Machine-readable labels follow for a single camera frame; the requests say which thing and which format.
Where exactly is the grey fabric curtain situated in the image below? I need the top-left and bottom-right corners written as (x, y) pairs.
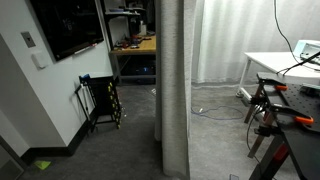
top-left (153, 0), bottom-right (198, 180)

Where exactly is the white sheer curtain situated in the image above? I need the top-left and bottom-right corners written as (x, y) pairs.
top-left (191, 0), bottom-right (320, 85)

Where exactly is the black electronics box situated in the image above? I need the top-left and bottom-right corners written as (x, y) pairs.
top-left (121, 63), bottom-right (157, 77)

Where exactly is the wooden workbench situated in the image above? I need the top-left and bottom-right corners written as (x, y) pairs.
top-left (109, 34), bottom-right (157, 84)

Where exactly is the black folding cart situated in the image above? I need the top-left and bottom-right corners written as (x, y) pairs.
top-left (73, 73), bottom-right (124, 134)

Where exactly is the white bottle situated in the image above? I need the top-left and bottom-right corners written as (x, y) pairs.
top-left (139, 20), bottom-right (148, 37)

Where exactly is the grey metal shelf unit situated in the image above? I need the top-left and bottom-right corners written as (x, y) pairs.
top-left (101, 0), bottom-right (148, 38)

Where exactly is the white table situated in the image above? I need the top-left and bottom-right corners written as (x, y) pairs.
top-left (237, 51), bottom-right (320, 99)

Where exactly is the small orange tipped clamp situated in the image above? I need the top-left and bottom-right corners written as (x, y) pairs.
top-left (258, 77), bottom-right (288, 92)

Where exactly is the green paper note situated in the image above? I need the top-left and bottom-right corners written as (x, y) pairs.
top-left (33, 160), bottom-right (52, 171)

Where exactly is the large black orange clamp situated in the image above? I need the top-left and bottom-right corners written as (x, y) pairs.
top-left (269, 103), bottom-right (315, 126)

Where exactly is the teal flat object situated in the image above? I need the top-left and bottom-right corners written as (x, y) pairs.
top-left (299, 83), bottom-right (320, 98)

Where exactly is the white box device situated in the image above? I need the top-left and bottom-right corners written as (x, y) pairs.
top-left (293, 39), bottom-right (320, 63)

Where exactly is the blue floor cable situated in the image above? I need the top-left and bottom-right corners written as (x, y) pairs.
top-left (190, 105), bottom-right (245, 121)

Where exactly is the black cable bundle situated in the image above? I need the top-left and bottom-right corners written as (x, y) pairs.
top-left (244, 103), bottom-right (268, 165)

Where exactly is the black wall board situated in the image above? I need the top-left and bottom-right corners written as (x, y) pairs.
top-left (29, 0), bottom-right (105, 63)

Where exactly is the white wall thermostat box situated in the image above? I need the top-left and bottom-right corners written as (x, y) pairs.
top-left (31, 50), bottom-right (50, 70)

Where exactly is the thin black hanging cable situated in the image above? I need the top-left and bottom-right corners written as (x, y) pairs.
top-left (273, 0), bottom-right (320, 73)

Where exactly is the orange clamp handle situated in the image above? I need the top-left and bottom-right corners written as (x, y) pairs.
top-left (273, 143), bottom-right (290, 163)

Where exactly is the grey wall switch plate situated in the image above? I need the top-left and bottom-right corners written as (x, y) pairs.
top-left (20, 31), bottom-right (37, 49)

